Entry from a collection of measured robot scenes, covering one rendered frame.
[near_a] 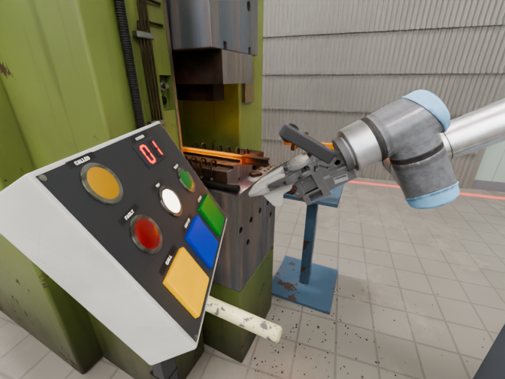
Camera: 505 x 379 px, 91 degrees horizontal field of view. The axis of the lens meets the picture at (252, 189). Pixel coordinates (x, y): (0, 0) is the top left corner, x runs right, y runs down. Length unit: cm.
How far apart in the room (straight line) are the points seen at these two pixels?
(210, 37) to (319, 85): 295
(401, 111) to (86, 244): 50
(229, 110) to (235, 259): 68
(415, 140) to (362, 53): 319
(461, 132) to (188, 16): 74
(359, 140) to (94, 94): 59
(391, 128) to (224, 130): 92
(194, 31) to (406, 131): 61
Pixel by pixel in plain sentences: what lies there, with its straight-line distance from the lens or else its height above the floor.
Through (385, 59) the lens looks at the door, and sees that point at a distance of 370.
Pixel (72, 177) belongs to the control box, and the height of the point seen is 118.
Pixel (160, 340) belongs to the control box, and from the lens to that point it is 39.
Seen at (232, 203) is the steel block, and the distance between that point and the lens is 89.
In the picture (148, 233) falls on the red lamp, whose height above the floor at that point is 109.
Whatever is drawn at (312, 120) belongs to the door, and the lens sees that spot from 372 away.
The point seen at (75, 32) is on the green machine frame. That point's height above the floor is 137.
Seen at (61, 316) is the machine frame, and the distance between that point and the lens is 140.
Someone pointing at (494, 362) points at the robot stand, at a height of 32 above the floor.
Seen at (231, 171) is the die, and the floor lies 97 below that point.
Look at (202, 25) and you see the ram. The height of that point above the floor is 142.
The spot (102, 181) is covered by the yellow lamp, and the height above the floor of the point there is 117.
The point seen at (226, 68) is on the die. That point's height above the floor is 132.
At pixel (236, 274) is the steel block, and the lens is 107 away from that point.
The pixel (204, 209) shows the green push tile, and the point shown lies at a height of 103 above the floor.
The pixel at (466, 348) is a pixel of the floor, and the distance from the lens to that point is 190.
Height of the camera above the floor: 128
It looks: 24 degrees down
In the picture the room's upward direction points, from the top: straight up
